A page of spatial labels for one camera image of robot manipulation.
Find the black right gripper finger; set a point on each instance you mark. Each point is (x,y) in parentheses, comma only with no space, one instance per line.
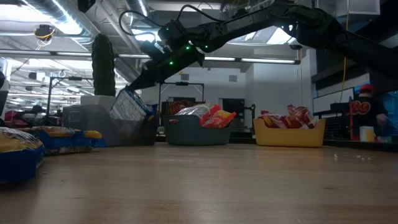
(144,81)

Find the orange chicken ramen package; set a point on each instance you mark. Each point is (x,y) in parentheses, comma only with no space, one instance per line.
(219,119)
(196,109)

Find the red beef ramen package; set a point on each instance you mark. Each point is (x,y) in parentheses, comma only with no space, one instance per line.
(270,122)
(266,112)
(300,115)
(293,125)

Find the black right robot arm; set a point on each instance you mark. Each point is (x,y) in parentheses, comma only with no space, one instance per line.
(311,25)

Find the red striped object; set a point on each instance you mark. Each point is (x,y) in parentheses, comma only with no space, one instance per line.
(180,107)

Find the translucent grey plastic bin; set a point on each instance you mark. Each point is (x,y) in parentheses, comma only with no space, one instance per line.
(93,127)

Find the blue-grey plastic bin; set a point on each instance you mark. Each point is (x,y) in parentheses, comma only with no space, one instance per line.
(196,133)

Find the long ceiling light fixture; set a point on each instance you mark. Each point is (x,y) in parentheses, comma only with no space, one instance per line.
(31,53)
(264,60)

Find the black stand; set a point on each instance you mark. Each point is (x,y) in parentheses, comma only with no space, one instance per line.
(250,115)

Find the black ceiling box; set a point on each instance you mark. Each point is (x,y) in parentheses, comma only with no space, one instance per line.
(295,46)

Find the yellow plastic bin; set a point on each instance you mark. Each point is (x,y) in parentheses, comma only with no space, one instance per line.
(289,137)

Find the red box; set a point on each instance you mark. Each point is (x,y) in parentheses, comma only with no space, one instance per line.
(14,116)

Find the black perforated crate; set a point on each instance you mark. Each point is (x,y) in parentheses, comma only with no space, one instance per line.
(337,127)

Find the red cap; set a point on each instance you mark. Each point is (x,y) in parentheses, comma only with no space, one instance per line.
(367,87)

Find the person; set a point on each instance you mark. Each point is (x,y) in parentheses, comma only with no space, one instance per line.
(367,112)

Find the white canister yellow label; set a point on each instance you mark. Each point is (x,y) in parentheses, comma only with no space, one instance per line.
(367,134)

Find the grey wall vent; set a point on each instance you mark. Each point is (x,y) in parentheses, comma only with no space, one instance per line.
(233,78)
(184,76)

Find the black camera rig frame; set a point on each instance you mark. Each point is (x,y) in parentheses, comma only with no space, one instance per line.
(182,83)

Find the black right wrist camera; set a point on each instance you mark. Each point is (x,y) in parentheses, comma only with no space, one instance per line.
(152,48)

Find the silver round air duct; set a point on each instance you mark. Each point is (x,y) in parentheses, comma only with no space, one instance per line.
(136,6)

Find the black station frame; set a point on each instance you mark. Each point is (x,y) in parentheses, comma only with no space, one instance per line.
(49,99)

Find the white wall board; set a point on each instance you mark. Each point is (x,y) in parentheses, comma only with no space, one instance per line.
(332,101)

